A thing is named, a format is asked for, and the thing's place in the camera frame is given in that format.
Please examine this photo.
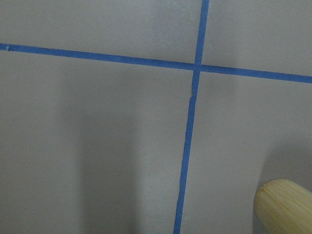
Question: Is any bamboo wooden cup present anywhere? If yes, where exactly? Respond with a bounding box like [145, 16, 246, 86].
[253, 179, 312, 234]

